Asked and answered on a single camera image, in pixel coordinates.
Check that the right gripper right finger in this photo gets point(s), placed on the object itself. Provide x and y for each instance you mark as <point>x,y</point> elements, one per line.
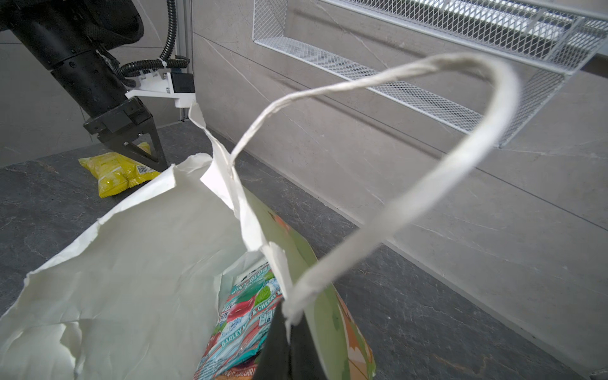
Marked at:
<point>303,358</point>

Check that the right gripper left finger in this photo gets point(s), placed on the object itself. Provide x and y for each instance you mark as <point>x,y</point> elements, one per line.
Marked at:
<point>274,363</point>

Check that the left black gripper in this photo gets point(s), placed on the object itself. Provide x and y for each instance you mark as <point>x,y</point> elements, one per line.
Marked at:
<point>119,129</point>

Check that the yellow snack packet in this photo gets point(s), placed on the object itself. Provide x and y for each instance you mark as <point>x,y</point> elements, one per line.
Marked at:
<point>116,173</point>

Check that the floral paper bag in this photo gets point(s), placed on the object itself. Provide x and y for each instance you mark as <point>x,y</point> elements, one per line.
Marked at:
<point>139,293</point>

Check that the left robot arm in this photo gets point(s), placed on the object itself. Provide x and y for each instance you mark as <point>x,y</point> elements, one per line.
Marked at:
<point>73,41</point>

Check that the teal mint candy packet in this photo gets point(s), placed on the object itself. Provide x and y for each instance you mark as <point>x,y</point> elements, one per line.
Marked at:
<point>234,349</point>

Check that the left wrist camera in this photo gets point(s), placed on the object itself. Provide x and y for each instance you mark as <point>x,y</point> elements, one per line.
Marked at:
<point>174,85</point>

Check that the white wire mesh basket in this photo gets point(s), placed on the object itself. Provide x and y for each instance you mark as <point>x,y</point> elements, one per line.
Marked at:
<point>546,43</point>

